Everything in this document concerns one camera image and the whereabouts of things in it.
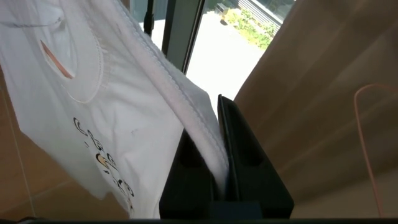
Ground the pink clothes hanger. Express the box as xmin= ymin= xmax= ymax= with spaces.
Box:
xmin=353 ymin=83 xmax=398 ymax=218
xmin=39 ymin=39 xmax=75 ymax=80

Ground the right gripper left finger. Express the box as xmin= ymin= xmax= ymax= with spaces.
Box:
xmin=160 ymin=129 xmax=220 ymax=218

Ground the black clothes rack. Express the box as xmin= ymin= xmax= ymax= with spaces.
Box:
xmin=143 ymin=0 xmax=155 ymax=37

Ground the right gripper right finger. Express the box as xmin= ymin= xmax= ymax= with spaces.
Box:
xmin=217 ymin=95 xmax=295 ymax=218

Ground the beige curtain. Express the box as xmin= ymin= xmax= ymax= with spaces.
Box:
xmin=233 ymin=0 xmax=398 ymax=218

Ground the white t-shirt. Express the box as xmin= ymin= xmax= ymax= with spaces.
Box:
xmin=0 ymin=0 xmax=229 ymax=220

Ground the window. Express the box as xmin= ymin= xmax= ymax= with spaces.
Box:
xmin=129 ymin=0 xmax=296 ymax=110

